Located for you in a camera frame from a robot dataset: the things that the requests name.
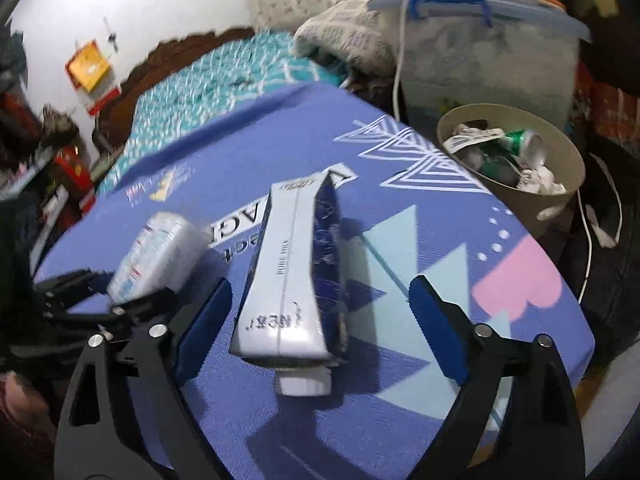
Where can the white printed wrapper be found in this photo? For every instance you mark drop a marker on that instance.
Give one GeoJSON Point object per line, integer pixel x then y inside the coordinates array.
{"type": "Point", "coordinates": [470, 139]}

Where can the purple printed table mat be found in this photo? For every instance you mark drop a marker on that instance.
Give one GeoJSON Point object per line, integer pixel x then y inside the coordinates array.
{"type": "Point", "coordinates": [400, 270]}

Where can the red box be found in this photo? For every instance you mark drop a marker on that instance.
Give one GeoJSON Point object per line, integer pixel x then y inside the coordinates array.
{"type": "Point", "coordinates": [72, 170]}

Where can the beige round waste bin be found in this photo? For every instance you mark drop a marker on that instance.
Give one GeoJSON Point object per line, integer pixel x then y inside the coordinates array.
{"type": "Point", "coordinates": [525, 205]}

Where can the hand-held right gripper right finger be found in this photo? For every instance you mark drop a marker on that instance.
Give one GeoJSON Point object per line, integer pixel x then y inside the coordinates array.
{"type": "Point", "coordinates": [440, 330]}

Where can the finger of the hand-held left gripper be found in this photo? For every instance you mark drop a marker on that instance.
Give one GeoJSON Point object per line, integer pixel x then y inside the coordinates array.
{"type": "Point", "coordinates": [70, 285]}
{"type": "Point", "coordinates": [145, 305]}

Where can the person's left hand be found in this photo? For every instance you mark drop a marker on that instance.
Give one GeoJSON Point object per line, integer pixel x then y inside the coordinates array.
{"type": "Point", "coordinates": [17, 392]}

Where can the white and blue milk carton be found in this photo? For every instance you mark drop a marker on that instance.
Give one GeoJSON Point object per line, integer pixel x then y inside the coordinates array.
{"type": "Point", "coordinates": [280, 280]}

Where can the teal patterned bed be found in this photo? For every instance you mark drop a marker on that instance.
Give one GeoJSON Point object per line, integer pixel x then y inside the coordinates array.
{"type": "Point", "coordinates": [210, 80]}

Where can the orange printed bag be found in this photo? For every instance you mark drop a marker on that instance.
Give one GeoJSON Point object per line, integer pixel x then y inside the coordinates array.
{"type": "Point", "coordinates": [615, 105]}

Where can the carved wooden headboard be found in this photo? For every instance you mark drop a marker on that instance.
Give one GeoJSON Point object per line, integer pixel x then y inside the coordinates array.
{"type": "Point", "coordinates": [145, 67]}

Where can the green drink can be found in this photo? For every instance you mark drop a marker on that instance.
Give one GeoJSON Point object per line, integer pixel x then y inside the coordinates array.
{"type": "Point", "coordinates": [522, 142]}

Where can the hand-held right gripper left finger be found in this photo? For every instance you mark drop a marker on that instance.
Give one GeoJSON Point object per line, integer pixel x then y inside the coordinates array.
{"type": "Point", "coordinates": [205, 325]}

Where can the orange wall box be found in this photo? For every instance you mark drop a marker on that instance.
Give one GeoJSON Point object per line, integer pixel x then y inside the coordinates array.
{"type": "Point", "coordinates": [87, 67]}

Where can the knitted grey white pillow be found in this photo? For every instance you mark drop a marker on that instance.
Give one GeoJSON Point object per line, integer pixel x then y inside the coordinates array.
{"type": "Point", "coordinates": [340, 35]}

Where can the clear storage box orange lid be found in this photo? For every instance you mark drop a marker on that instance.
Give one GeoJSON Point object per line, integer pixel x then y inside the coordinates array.
{"type": "Point", "coordinates": [475, 60]}

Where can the white tissue packet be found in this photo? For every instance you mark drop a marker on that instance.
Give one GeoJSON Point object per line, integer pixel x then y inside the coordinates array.
{"type": "Point", "coordinates": [160, 250]}

